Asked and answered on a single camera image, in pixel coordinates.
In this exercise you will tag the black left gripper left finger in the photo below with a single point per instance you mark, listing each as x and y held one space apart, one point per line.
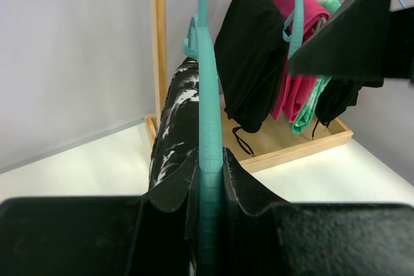
102 235

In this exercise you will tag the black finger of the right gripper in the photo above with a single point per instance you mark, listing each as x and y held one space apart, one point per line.
350 45

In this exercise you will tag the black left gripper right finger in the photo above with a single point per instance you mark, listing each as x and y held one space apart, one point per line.
267 235

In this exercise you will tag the black white patterned trousers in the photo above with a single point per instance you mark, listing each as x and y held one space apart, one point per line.
177 134

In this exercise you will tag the teal plastic hanger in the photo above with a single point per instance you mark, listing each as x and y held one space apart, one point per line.
198 45

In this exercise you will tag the green white tie-dye trousers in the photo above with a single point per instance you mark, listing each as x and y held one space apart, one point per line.
307 89

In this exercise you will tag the black trousers far right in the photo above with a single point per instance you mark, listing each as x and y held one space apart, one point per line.
336 97

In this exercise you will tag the pink trousers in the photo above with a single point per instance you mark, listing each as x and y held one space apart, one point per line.
292 12

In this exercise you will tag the black trousers on hanger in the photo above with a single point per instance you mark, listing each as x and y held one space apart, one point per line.
250 86

